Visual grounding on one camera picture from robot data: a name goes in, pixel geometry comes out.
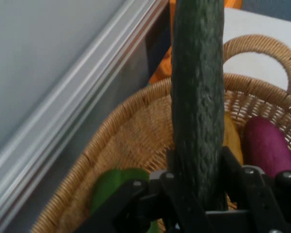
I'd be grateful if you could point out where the blue toy brick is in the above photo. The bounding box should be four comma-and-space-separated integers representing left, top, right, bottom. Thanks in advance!
242, 0, 291, 24

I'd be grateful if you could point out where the woven wicker basket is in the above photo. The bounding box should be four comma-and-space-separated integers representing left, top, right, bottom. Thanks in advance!
30, 33, 291, 233

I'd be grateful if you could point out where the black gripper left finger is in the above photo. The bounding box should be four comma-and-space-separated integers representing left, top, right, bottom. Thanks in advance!
91, 149, 207, 233

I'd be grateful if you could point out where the aluminium rail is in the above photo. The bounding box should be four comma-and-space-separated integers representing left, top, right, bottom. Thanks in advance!
0, 0, 171, 233

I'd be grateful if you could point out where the magenta sweet potato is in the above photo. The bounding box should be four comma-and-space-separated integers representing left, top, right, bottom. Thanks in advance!
242, 116, 291, 180

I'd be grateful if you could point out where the long dark green cucumber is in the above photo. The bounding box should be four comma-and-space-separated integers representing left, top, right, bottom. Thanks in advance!
170, 0, 228, 212

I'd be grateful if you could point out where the green bell pepper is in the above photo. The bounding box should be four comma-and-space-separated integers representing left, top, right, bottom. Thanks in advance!
89, 168, 161, 233

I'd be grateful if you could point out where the yellow-brown potato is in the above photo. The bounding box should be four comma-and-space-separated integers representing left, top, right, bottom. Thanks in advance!
222, 112, 244, 166

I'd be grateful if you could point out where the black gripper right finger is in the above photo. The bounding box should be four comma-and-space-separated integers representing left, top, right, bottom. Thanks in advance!
219, 145, 291, 233

